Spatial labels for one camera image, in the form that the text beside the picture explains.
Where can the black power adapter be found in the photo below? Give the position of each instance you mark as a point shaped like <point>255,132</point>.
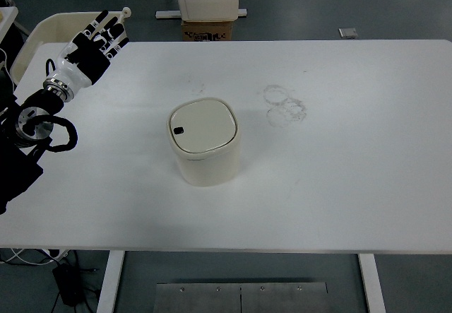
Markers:
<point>69,283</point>

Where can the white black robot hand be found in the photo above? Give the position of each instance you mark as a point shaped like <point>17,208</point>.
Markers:
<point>83,61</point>

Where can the cardboard box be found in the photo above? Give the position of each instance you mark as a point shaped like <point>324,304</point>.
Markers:
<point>206,31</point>

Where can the cream trash can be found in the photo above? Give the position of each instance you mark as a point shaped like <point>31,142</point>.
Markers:
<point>205,137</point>

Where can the small grey floor plate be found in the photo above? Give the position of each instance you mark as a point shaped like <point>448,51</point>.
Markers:
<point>348,33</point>

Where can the white table leg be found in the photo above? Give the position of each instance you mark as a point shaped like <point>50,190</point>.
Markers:
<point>111,280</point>
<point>371,283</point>

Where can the left white table leg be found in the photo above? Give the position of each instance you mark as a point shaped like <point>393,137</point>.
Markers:
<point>111,280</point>

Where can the beige plastic bin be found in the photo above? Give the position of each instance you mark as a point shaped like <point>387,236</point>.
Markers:
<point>59,28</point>

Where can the metal floor plate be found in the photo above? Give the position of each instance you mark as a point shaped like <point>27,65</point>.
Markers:
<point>242,297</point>

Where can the right white table leg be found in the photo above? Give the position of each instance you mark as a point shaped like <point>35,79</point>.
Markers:
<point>371,283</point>

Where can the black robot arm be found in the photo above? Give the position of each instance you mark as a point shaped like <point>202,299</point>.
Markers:
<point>34,127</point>

